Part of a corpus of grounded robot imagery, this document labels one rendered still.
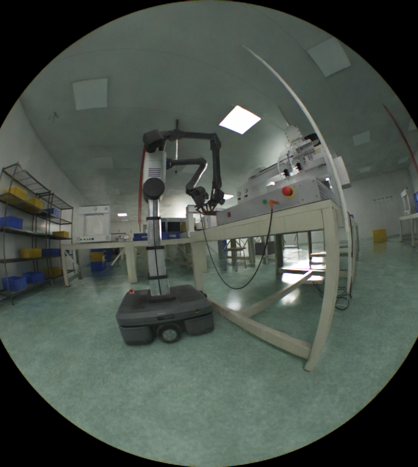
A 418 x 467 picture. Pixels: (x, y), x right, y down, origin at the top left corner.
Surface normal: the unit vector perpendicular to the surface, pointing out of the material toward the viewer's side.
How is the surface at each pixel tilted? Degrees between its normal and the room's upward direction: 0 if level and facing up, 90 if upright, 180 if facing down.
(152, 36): 180
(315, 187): 90
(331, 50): 180
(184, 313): 90
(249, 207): 90
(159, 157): 90
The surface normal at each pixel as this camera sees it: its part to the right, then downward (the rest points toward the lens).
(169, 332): 0.40, -0.08
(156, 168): 0.40, 0.15
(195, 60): 0.08, 0.99
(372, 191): -0.87, 0.04
